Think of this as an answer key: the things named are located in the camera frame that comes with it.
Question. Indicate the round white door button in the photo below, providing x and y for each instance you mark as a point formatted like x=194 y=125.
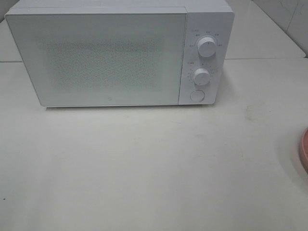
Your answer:
x=197 y=96

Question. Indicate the pink round plate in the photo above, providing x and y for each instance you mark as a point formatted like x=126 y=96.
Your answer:
x=303 y=150

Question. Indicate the lower white timer knob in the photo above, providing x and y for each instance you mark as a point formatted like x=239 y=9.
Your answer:
x=201 y=77

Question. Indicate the upper white power knob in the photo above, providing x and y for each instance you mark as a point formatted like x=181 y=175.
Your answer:
x=206 y=47

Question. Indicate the white microwave oven body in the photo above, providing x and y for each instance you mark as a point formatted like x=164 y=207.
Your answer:
x=213 y=18

